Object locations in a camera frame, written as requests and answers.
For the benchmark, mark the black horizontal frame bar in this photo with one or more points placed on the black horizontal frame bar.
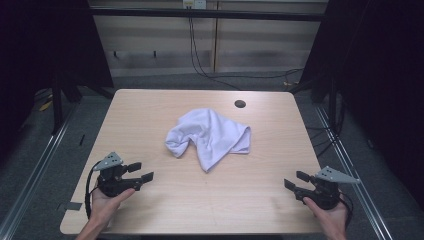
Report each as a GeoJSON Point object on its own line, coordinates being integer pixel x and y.
{"type": "Point", "coordinates": [206, 14]}

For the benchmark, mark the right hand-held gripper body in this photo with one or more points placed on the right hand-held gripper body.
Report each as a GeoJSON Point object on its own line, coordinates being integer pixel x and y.
{"type": "Point", "coordinates": [321, 195]}

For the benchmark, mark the black curtain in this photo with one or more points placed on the black curtain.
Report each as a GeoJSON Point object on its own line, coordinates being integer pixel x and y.
{"type": "Point", "coordinates": [33, 50]}
{"type": "Point", "coordinates": [383, 83]}

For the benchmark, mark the small black floor piece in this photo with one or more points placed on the small black floor piece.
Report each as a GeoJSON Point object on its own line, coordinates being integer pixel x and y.
{"type": "Point", "coordinates": [82, 140]}

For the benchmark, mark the round grey table grommet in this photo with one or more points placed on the round grey table grommet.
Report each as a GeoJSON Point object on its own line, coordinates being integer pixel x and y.
{"type": "Point", "coordinates": [240, 103]}

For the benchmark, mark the person's right hand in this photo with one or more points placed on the person's right hand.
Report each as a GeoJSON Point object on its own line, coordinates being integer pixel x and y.
{"type": "Point", "coordinates": [328, 218]}

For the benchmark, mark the aluminium floor rail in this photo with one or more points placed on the aluminium floor rail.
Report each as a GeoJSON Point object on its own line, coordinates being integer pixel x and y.
{"type": "Point", "coordinates": [36, 166]}
{"type": "Point", "coordinates": [350, 170]}

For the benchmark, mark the person's left hand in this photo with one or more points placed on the person's left hand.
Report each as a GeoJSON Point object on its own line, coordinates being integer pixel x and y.
{"type": "Point", "coordinates": [106, 205]}

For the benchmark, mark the white towel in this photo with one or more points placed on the white towel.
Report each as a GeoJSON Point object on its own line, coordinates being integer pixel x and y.
{"type": "Point", "coordinates": [210, 136]}

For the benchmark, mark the black metal stand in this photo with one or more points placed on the black metal stand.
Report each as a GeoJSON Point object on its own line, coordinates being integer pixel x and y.
{"type": "Point", "coordinates": [332, 100]}
{"type": "Point", "coordinates": [57, 100]}

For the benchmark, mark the yellow floor object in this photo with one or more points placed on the yellow floor object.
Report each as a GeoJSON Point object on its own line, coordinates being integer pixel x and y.
{"type": "Point", "coordinates": [45, 106]}

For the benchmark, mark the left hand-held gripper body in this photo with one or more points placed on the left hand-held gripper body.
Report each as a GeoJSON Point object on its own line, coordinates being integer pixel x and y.
{"type": "Point", "coordinates": [111, 181]}

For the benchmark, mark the white wall socket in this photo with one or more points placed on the white wall socket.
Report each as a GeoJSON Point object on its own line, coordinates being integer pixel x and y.
{"type": "Point", "coordinates": [194, 3]}

